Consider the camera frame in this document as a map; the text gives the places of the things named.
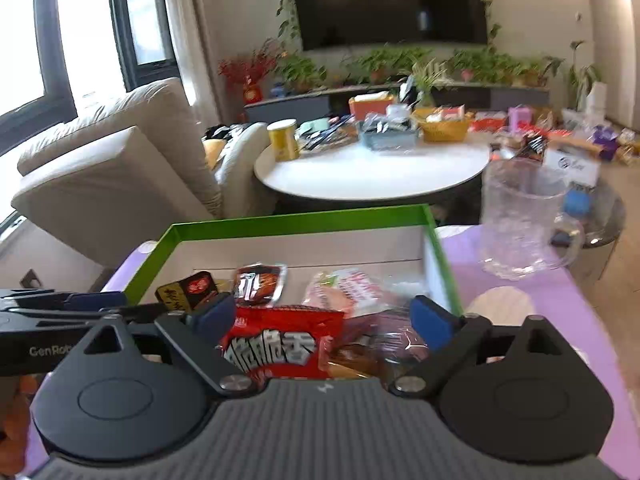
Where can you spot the purple gift bag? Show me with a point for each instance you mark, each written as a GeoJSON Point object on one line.
{"type": "Point", "coordinates": [608, 140]}

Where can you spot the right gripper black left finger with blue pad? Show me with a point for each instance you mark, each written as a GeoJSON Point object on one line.
{"type": "Point", "coordinates": [197, 336]}

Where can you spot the black wall television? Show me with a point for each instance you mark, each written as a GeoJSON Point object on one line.
{"type": "Point", "coordinates": [343, 23]}

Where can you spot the dark round side table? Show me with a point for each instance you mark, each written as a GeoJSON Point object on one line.
{"type": "Point", "coordinates": [602, 214]}

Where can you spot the pink peach jelly pouch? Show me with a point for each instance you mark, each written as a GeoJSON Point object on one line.
{"type": "Point", "coordinates": [351, 291]}

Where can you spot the clear glass mug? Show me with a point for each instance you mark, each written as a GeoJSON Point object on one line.
{"type": "Point", "coordinates": [523, 228]}

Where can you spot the green cardboard box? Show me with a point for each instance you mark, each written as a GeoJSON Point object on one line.
{"type": "Point", "coordinates": [390, 242]}

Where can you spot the yellow canister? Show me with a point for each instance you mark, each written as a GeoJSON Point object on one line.
{"type": "Point", "coordinates": [283, 141]}

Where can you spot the red crispy snack bag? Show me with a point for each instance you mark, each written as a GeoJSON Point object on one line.
{"type": "Point", "coordinates": [282, 342]}

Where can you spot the yellow woven basket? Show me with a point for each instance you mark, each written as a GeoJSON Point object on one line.
{"type": "Point", "coordinates": [436, 126]}

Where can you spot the red flower decoration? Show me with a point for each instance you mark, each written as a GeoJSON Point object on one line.
{"type": "Point", "coordinates": [247, 70]}

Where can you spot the orange tissue box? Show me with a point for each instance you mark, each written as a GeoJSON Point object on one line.
{"type": "Point", "coordinates": [371, 103]}

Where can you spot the black red snack packet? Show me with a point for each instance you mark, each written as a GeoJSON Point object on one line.
{"type": "Point", "coordinates": [189, 293]}

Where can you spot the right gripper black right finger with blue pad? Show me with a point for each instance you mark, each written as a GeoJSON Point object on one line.
{"type": "Point", "coordinates": [450, 341]}

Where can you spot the beige sofa armchair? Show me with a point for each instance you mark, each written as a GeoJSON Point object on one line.
{"type": "Point", "coordinates": [108, 181]}

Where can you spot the grey storage tray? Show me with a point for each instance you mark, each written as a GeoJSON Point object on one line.
{"type": "Point", "coordinates": [384, 133]}

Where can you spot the round white coffee table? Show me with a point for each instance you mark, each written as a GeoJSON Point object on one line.
{"type": "Point", "coordinates": [353, 173]}

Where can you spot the dark red meat packet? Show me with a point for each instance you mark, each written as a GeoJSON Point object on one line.
{"type": "Point", "coordinates": [259, 284]}

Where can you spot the orange bread snack packet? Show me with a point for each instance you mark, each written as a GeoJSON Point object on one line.
{"type": "Point", "coordinates": [355, 353]}

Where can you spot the white blue paper bag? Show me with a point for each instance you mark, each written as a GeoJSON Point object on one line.
{"type": "Point", "coordinates": [580, 171]}

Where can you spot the purple floral tablecloth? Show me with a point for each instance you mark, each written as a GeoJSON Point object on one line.
{"type": "Point", "coordinates": [356, 430]}

